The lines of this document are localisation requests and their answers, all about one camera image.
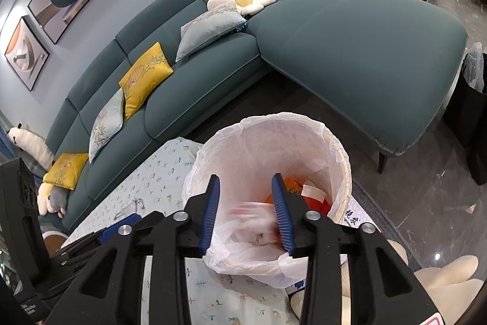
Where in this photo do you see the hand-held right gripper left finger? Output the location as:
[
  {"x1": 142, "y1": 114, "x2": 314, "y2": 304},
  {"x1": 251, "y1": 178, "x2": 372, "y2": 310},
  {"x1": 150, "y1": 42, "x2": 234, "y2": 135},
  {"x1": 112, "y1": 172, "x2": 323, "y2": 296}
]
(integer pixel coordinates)
[{"x1": 44, "y1": 175, "x2": 220, "y2": 325}]

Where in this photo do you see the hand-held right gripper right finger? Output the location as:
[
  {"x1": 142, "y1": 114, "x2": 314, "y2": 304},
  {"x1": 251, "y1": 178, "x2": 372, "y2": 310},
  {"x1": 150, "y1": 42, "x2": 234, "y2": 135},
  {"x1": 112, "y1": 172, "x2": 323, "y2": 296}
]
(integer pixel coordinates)
[{"x1": 271, "y1": 173, "x2": 444, "y2": 325}]

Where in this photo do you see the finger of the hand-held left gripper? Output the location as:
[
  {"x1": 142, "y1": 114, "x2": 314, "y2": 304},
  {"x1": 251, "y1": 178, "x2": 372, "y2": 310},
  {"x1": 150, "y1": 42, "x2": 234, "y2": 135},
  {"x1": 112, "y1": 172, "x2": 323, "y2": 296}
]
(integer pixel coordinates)
[{"x1": 49, "y1": 213, "x2": 138, "y2": 265}]

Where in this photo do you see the orange foil wrapper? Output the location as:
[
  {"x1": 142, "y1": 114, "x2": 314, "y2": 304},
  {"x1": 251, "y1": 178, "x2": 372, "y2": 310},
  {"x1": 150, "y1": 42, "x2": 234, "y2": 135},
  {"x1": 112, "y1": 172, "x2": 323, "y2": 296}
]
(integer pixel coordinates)
[{"x1": 264, "y1": 176, "x2": 336, "y2": 223}]

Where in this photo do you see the bin with white plastic liner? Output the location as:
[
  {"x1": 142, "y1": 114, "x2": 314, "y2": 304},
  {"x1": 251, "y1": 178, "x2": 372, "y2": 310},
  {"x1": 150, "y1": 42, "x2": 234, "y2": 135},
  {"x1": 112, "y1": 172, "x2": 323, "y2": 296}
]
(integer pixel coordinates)
[{"x1": 182, "y1": 112, "x2": 353, "y2": 289}]

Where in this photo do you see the grey plush toy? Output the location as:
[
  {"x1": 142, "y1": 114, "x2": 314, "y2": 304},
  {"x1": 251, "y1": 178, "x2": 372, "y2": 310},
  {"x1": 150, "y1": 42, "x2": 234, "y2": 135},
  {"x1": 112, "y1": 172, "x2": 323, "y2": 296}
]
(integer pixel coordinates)
[{"x1": 37, "y1": 181, "x2": 70, "y2": 218}]

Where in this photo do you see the yellow embroidered cushion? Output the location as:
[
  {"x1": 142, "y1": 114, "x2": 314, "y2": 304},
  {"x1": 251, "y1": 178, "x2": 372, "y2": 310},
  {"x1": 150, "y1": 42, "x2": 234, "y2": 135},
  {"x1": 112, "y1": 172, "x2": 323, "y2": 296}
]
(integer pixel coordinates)
[
  {"x1": 43, "y1": 152, "x2": 90, "y2": 191},
  {"x1": 119, "y1": 42, "x2": 174, "y2": 120}
]

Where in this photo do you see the floral printed tablecloth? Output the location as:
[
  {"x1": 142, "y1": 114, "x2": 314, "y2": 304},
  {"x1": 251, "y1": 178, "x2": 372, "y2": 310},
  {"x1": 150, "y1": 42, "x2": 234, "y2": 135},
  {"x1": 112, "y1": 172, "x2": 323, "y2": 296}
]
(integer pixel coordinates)
[{"x1": 61, "y1": 136, "x2": 305, "y2": 325}]

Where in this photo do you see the white printed paper bag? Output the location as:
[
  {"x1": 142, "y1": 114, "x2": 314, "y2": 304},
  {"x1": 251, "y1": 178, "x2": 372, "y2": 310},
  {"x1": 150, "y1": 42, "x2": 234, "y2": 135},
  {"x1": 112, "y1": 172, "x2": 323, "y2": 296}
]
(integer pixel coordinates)
[{"x1": 333, "y1": 195, "x2": 368, "y2": 235}]

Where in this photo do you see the long white plush animal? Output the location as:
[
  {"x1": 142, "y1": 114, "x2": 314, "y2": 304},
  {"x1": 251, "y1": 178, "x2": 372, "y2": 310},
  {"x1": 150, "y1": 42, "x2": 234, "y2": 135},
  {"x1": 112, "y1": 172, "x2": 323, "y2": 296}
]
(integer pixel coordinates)
[{"x1": 5, "y1": 123, "x2": 56, "y2": 172}]

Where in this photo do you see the pale grey embroidered cushion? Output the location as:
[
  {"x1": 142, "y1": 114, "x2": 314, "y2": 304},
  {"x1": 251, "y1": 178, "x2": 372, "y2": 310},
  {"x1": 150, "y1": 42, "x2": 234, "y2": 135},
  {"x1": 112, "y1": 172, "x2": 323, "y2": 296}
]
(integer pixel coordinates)
[
  {"x1": 89, "y1": 88, "x2": 126, "y2": 164},
  {"x1": 175, "y1": 3, "x2": 247, "y2": 63}
]

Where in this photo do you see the small framed abstract painting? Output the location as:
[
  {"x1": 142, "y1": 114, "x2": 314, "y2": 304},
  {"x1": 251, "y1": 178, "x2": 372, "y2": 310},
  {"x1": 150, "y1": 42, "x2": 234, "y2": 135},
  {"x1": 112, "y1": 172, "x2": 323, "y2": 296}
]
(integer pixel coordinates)
[{"x1": 5, "y1": 15, "x2": 50, "y2": 92}]

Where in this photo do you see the teal fabric sofa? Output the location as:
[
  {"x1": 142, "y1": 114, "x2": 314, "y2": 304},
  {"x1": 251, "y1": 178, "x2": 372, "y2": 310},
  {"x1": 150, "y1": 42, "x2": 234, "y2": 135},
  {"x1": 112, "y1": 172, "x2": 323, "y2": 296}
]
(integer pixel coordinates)
[{"x1": 47, "y1": 0, "x2": 468, "y2": 231}]

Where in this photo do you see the beige plush cushion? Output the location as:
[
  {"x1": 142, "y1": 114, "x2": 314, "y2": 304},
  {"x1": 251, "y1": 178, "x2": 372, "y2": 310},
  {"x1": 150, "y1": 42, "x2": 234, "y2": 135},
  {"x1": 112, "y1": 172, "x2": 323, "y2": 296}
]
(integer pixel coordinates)
[{"x1": 413, "y1": 254, "x2": 485, "y2": 315}]

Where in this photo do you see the black bin with clear liner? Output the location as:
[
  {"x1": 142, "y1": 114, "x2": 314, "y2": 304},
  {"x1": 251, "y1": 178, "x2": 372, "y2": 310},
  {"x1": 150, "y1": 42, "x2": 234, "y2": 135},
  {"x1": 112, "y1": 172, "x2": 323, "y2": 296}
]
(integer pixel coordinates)
[{"x1": 443, "y1": 42, "x2": 487, "y2": 189}]

